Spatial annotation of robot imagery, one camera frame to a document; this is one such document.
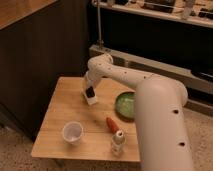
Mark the wooden table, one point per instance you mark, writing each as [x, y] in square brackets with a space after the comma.
[68, 104]

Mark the dark wooden cabinet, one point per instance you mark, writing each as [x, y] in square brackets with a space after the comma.
[34, 53]

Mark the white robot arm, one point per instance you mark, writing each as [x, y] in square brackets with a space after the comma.
[158, 109]

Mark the white paper cup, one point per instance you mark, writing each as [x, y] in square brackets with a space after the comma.
[72, 132]

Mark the orange carrot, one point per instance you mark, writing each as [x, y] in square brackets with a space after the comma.
[112, 125]

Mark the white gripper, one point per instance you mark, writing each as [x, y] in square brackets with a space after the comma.
[88, 82]

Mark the metal shelf rack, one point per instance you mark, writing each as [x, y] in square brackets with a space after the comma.
[178, 50]

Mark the small clear bottle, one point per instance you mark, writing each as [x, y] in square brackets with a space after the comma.
[117, 143]

